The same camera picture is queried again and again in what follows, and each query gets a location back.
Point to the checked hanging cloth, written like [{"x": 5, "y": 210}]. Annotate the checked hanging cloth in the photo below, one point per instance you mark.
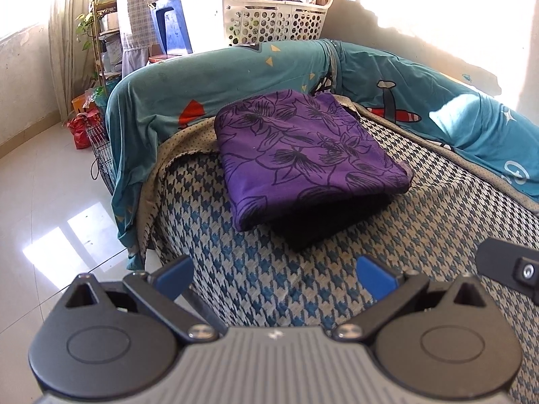
[{"x": 139, "y": 17}]

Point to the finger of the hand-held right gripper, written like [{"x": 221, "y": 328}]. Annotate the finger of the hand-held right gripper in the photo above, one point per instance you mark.
[{"x": 505, "y": 265}]

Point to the green leafy plant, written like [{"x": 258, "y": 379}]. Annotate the green leafy plant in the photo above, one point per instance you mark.
[{"x": 86, "y": 25}]

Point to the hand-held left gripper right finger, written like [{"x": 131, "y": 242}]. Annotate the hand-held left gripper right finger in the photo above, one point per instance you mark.
[{"x": 374, "y": 277}]

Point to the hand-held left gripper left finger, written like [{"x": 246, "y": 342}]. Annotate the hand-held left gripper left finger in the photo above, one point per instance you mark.
[{"x": 174, "y": 277}]

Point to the blue plastic stool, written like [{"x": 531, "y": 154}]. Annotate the blue plastic stool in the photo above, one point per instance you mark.
[{"x": 172, "y": 25}]

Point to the black folded garment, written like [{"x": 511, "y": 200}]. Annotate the black folded garment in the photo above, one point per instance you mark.
[{"x": 328, "y": 223}]

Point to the metal shelf rack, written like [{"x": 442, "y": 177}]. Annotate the metal shelf rack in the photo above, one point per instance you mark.
[{"x": 107, "y": 50}]

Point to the houndstooth seat cover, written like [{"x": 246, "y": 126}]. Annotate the houndstooth seat cover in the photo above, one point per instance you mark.
[{"x": 442, "y": 219}]

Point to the teal printed sofa cover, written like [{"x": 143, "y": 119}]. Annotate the teal printed sofa cover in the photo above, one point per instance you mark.
[{"x": 236, "y": 71}]

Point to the pale window curtain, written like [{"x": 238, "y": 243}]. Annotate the pale window curtain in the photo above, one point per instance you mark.
[{"x": 69, "y": 42}]

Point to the red plastic bag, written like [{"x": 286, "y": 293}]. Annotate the red plastic bag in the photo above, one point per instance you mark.
[{"x": 82, "y": 128}]

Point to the white perforated laundry basket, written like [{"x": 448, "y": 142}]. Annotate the white perforated laundry basket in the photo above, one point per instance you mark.
[{"x": 278, "y": 21}]

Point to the purple floral garment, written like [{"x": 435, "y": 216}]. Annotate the purple floral garment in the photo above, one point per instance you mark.
[{"x": 294, "y": 151}]

